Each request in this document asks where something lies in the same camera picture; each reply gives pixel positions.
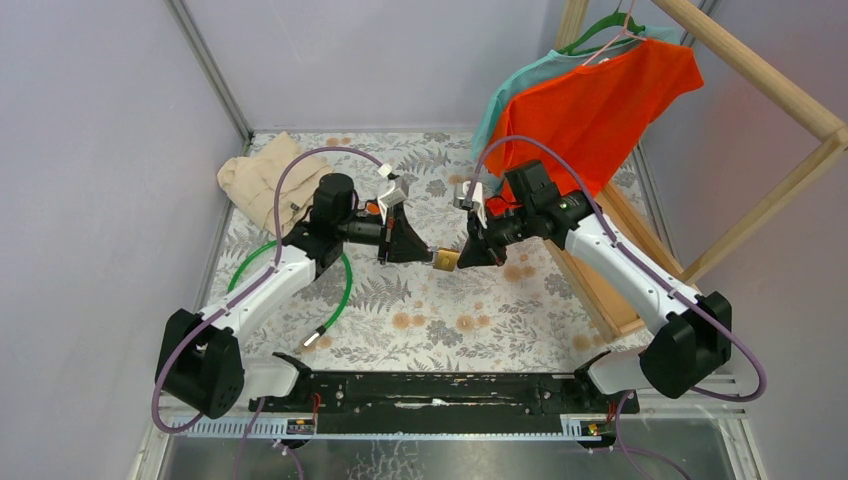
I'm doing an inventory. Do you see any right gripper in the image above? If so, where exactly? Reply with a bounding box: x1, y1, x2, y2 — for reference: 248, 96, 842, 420
457, 203, 534, 269

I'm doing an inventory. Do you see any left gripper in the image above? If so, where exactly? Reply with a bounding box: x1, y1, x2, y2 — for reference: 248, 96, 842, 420
336, 202, 434, 266

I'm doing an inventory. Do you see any brass padlock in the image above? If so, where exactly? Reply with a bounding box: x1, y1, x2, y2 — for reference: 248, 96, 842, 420
433, 248, 460, 272

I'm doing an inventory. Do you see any orange padlock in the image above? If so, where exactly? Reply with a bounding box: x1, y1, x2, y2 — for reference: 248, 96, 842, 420
363, 201, 381, 215

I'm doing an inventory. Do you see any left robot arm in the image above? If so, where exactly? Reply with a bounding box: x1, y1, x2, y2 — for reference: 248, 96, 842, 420
154, 173, 433, 419

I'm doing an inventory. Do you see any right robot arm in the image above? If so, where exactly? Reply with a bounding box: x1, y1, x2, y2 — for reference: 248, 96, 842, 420
454, 160, 732, 412

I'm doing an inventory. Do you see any floral table mat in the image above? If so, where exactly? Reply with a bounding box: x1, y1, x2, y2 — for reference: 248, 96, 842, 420
243, 132, 650, 372

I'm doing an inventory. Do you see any beige cloth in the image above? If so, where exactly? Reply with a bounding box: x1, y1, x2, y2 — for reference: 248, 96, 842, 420
217, 132, 334, 235

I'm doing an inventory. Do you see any orange t-shirt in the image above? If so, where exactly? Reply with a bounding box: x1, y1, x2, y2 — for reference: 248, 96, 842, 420
484, 39, 704, 195

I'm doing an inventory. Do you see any teal t-shirt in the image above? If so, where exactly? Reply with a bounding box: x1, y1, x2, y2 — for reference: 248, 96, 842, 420
471, 25, 681, 160

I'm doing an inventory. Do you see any green hanger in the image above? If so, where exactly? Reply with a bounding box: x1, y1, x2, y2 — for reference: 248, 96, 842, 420
558, 11, 646, 55

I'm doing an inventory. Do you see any pink hanger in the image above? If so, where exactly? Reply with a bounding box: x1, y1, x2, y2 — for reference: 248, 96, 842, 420
582, 1, 645, 66

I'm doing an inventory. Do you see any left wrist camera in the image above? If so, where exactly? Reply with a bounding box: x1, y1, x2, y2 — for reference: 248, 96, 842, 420
376, 163, 409, 223

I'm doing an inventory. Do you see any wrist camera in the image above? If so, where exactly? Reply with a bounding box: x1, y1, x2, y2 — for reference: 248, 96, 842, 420
453, 180, 489, 230
376, 163, 409, 223

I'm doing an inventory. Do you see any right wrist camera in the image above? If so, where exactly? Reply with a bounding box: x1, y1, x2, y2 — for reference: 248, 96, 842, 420
453, 180, 489, 230

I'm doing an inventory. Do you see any green cable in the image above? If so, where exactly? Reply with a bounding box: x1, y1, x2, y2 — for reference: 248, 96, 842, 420
226, 239, 354, 354

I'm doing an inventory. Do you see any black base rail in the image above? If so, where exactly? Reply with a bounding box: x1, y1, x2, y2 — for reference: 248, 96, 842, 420
249, 371, 621, 435

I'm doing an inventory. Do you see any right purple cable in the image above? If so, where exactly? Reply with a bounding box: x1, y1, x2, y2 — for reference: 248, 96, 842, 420
475, 135, 768, 404

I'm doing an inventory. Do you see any purple cable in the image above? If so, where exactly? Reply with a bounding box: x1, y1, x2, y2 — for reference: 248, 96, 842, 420
150, 146, 386, 436
475, 135, 768, 404

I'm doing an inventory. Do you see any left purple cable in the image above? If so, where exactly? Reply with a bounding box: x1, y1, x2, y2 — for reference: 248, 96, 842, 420
150, 146, 386, 436

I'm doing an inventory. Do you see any wooden rack frame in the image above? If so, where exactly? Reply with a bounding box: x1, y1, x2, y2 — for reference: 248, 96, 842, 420
541, 0, 848, 344

